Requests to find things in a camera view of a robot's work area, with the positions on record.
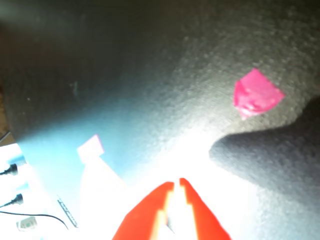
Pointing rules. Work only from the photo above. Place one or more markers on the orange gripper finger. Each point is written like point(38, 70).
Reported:
point(142, 215)
point(202, 215)

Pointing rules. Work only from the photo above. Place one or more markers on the grey ruler strip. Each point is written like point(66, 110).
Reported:
point(67, 212)

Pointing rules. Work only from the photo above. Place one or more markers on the pink tape piece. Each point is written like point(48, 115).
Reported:
point(255, 93)
point(90, 148)

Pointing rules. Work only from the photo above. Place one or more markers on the small white label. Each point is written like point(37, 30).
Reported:
point(26, 223)

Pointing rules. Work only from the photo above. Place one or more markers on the black power plug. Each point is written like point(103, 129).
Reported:
point(11, 170)
point(15, 200)

